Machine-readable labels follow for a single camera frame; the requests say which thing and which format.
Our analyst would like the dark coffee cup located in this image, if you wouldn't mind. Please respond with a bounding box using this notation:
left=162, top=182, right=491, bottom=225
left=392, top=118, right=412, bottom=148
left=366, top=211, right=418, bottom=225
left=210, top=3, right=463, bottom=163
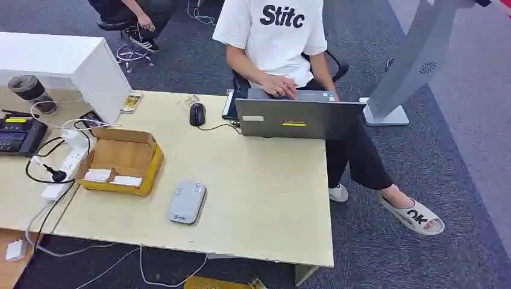
left=7, top=74, right=59, bottom=116

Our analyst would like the black phone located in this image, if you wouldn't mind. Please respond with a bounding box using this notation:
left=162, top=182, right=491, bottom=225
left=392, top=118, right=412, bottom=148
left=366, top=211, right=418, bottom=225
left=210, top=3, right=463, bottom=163
left=78, top=110, right=106, bottom=129

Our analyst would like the clear plastic wrapper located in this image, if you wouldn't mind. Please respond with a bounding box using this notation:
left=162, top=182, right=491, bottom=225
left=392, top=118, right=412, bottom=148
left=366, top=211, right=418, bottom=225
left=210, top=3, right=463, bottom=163
left=177, top=94, right=203, bottom=111

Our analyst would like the grey zip pouch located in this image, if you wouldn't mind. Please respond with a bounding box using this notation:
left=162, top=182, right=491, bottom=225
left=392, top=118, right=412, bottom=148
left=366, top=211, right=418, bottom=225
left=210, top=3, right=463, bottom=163
left=167, top=181, right=208, bottom=226

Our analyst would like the white card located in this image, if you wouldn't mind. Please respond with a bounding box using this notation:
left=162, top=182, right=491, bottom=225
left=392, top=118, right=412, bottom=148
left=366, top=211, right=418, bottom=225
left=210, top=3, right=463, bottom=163
left=83, top=169, right=112, bottom=183
left=111, top=175, right=143, bottom=188

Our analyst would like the grey floor stand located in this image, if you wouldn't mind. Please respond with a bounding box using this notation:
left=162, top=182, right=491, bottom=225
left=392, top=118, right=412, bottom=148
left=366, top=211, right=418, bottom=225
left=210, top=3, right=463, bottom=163
left=359, top=0, right=477, bottom=127

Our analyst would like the grey laptop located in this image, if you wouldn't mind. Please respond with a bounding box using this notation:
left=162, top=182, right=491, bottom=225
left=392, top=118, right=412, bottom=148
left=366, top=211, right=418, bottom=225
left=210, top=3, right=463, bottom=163
left=234, top=88, right=366, bottom=141

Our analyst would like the white cabinet box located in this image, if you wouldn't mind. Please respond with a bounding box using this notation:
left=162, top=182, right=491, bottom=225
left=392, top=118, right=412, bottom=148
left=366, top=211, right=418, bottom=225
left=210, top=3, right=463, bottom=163
left=0, top=31, right=133, bottom=125

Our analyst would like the black computer mouse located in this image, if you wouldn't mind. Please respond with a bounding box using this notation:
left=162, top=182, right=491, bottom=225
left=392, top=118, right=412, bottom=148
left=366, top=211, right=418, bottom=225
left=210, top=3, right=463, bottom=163
left=189, top=102, right=207, bottom=128

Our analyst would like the phone with yellow print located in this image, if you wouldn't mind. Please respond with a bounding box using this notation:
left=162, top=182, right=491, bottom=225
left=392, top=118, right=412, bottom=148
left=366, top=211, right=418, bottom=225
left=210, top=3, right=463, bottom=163
left=120, top=92, right=144, bottom=115

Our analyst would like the white power strip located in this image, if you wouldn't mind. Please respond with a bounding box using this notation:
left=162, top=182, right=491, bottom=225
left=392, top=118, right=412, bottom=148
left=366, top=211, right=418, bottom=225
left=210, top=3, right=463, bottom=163
left=41, top=129, right=91, bottom=203

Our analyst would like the desk leg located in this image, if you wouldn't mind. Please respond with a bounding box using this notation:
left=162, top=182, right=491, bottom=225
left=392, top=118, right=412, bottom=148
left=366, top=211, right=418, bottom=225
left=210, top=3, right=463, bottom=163
left=294, top=263, right=321, bottom=288

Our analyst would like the beige slide sandal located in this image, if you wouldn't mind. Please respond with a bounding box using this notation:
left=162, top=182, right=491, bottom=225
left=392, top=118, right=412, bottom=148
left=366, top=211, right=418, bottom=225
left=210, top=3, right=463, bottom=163
left=377, top=193, right=445, bottom=237

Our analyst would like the background person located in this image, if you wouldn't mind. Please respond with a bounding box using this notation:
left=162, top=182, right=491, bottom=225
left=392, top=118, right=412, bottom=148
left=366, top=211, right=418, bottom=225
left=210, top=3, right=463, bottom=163
left=87, top=0, right=177, bottom=54

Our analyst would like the black pen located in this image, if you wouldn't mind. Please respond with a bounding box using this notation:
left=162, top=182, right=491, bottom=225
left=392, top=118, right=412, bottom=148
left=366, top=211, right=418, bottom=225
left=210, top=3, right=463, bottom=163
left=0, top=108, right=41, bottom=119

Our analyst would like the black stool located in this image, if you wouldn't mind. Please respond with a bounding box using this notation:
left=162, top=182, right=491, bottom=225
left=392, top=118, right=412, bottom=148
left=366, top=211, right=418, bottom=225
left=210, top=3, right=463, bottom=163
left=96, top=17, right=133, bottom=33

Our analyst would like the black mouse cable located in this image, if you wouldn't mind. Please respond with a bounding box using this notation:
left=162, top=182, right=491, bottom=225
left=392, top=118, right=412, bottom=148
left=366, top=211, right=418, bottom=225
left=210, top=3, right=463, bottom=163
left=197, top=122, right=243, bottom=135

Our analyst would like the black office chair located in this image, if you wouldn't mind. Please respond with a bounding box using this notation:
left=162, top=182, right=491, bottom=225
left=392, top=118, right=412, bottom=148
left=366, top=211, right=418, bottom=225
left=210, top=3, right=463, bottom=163
left=231, top=49, right=351, bottom=97

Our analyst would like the seated person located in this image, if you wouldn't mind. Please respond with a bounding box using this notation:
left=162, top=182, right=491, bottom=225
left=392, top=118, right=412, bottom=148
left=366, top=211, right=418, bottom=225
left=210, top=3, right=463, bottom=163
left=212, top=0, right=445, bottom=236

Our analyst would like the black plug with cable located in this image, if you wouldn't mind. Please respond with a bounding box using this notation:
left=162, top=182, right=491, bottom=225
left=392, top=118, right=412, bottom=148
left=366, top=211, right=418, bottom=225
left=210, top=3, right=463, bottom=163
left=25, top=128, right=92, bottom=185

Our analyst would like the black desk device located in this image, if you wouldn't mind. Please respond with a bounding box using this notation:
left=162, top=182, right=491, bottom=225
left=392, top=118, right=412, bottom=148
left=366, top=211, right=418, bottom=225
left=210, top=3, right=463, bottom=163
left=0, top=116, right=48, bottom=158

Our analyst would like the yellow object on floor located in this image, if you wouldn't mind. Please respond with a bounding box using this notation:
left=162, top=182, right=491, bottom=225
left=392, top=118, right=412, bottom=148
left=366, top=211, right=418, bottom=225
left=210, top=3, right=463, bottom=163
left=183, top=275, right=268, bottom=289

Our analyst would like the person's right hand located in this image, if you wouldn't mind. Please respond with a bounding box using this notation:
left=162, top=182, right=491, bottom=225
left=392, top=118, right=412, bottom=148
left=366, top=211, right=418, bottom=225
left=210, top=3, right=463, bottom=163
left=259, top=74, right=299, bottom=100

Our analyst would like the white cable under desk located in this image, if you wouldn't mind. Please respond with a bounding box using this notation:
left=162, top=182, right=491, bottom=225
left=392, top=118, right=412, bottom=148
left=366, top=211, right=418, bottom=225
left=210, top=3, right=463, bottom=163
left=24, top=181, right=208, bottom=289

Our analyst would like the white power adapter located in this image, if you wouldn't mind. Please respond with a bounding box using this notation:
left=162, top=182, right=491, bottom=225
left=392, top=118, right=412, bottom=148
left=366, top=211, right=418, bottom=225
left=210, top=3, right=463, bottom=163
left=5, top=238, right=28, bottom=263

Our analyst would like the white cable on desk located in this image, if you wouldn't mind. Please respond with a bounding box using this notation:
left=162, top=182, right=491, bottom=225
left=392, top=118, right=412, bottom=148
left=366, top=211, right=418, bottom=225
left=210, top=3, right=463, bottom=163
left=30, top=100, right=122, bottom=131

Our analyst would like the white shoe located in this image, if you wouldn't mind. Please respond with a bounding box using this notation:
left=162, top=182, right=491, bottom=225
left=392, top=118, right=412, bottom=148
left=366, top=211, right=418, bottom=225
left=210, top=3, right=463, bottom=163
left=328, top=182, right=350, bottom=203

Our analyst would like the white floor cable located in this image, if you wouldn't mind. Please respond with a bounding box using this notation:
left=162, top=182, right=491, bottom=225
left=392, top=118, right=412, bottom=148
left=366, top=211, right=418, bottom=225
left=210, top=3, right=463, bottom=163
left=186, top=0, right=217, bottom=26

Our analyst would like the open cardboard card box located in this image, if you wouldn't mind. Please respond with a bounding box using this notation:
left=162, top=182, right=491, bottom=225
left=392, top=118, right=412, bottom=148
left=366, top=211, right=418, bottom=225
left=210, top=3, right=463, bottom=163
left=75, top=126, right=166, bottom=198

